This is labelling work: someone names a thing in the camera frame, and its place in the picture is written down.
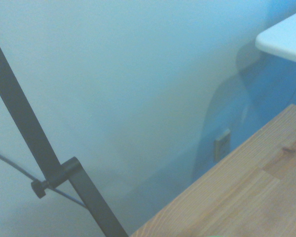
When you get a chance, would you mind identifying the white wall outlet plate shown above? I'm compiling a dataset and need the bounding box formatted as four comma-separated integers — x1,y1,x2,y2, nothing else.
213,128,231,163

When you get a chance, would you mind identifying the black metal camera stand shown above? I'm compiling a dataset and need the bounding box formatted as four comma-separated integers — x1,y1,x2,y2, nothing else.
0,27,129,237

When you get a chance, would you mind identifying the thin grey cable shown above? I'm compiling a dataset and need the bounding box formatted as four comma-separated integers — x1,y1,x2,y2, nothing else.
0,148,87,208

